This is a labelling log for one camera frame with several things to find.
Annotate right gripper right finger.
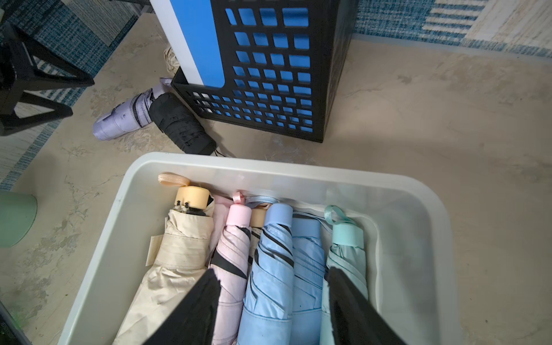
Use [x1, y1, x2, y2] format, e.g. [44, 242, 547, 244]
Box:
[327, 267, 405, 345]

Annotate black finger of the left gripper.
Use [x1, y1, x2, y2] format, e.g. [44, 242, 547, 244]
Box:
[1, 22, 94, 136]

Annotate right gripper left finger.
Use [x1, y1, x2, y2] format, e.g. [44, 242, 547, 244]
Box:
[145, 269, 221, 345]

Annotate beige umbrella wooden handle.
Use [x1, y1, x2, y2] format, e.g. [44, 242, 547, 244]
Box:
[114, 172, 215, 344]

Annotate mint green umbrella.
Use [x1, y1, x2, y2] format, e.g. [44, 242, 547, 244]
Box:
[320, 206, 369, 344]

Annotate pale pink umbrella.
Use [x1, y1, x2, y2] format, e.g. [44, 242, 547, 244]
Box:
[210, 204, 252, 344]

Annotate light blue umbrella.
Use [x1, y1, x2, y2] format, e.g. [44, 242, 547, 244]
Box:
[290, 217, 326, 344]

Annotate lilac umbrella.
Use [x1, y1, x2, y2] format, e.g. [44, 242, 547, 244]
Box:
[93, 78, 172, 141]

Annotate beige umbrella black stripes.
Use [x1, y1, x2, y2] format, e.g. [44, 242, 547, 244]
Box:
[248, 208, 267, 270]

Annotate white plastic storage box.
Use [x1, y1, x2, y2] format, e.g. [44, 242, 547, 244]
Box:
[59, 152, 462, 344]

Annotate cream umbrella at back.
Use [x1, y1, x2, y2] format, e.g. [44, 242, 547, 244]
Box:
[164, 45, 181, 76]

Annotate green pen cup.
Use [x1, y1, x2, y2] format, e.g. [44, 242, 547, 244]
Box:
[0, 191, 37, 248]

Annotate blue clip file folder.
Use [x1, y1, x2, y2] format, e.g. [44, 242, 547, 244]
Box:
[149, 0, 311, 89]

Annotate black mesh file holder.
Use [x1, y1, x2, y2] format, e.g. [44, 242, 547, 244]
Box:
[172, 1, 359, 142]

